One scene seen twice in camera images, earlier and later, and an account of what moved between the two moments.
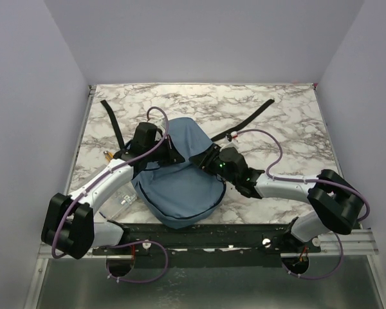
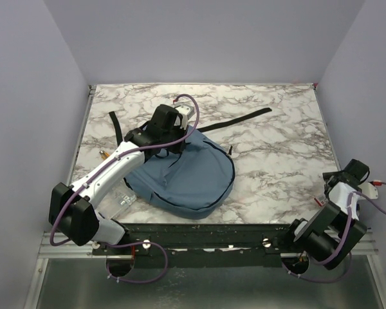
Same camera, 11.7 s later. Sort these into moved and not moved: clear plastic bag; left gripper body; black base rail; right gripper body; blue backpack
Moved: blue backpack; right gripper body; left gripper body
Not moved: black base rail; clear plastic bag
